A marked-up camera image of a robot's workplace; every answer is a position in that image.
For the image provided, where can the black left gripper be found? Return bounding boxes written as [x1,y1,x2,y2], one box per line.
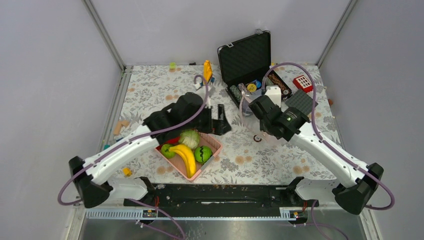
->
[182,103,232,135]

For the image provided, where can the green cabbage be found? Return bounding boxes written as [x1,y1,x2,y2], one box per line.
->
[178,130,200,150]

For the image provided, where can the dark green watermelon ball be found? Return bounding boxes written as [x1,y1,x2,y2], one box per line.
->
[194,145,213,164]

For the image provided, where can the red apple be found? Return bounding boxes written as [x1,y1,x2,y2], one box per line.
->
[158,137,181,148]

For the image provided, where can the clear zip top bag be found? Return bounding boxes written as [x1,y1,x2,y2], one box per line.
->
[239,90,279,145]

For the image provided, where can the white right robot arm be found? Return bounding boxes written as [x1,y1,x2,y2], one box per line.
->
[246,94,384,215]

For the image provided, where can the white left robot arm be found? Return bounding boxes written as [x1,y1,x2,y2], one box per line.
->
[68,92,232,209]

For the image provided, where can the loose poker chip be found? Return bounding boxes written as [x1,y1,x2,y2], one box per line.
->
[253,135,262,143]

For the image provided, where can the pink plastic basket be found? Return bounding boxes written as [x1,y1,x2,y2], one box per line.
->
[156,130,223,182]

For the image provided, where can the grey studded building plate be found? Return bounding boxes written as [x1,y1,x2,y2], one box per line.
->
[284,90,318,116]

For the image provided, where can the red toy block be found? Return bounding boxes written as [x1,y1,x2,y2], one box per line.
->
[292,75,314,93]

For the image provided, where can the yellow banana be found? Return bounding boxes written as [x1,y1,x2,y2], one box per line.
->
[168,144,197,178]

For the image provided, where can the yellow toy block vehicle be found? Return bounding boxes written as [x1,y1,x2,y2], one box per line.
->
[199,60,215,87]

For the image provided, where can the green pepper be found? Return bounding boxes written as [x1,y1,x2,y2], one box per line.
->
[160,143,176,159]

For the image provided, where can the black poker chip case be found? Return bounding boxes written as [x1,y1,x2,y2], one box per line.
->
[217,29,293,106]

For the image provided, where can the tan wooden block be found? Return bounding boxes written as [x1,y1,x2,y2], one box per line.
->
[112,120,130,136]

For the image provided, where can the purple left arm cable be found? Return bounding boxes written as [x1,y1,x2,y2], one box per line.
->
[57,74,210,207]

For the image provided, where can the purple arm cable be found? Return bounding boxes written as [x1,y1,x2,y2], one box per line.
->
[57,74,210,207]
[260,62,396,212]

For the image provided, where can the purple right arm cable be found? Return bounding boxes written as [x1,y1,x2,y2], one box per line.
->
[260,62,396,212]

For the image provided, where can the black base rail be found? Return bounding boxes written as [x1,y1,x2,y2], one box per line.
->
[140,182,314,218]

